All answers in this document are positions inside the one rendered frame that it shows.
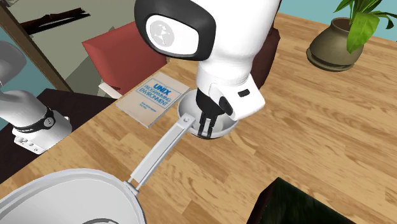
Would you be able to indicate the white bowl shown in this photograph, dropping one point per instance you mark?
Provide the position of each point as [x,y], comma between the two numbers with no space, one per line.
[226,125]

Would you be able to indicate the green plant in brown pot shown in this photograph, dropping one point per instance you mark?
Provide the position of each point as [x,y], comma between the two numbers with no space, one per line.
[333,46]

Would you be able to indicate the dark green box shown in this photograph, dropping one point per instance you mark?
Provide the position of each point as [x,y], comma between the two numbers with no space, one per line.
[294,204]

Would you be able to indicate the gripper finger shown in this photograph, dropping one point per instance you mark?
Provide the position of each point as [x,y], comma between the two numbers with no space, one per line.
[202,124]
[212,127]

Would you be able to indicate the silver frying pan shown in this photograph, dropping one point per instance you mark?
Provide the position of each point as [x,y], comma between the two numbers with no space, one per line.
[71,198]

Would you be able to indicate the grey book with blue print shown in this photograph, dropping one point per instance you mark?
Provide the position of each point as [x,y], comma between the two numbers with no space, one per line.
[152,99]

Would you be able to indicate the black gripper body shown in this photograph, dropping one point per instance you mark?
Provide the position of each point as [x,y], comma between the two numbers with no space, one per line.
[207,104]

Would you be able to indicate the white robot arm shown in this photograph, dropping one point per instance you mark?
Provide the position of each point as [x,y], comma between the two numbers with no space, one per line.
[235,37]

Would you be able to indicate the dark red chair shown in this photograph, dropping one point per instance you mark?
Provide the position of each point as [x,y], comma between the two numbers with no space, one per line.
[266,59]

